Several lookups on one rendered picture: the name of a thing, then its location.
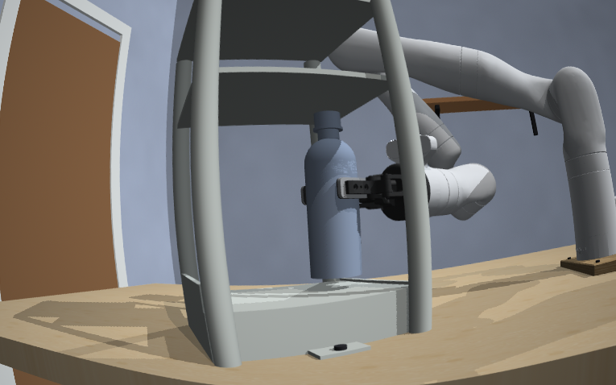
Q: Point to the blue-grey bottle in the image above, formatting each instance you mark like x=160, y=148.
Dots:
x=334, y=229

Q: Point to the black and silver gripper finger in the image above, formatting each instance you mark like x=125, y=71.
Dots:
x=362, y=205
x=372, y=188

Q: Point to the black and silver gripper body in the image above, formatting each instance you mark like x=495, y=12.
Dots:
x=397, y=212

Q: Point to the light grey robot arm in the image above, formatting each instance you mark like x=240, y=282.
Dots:
x=464, y=190

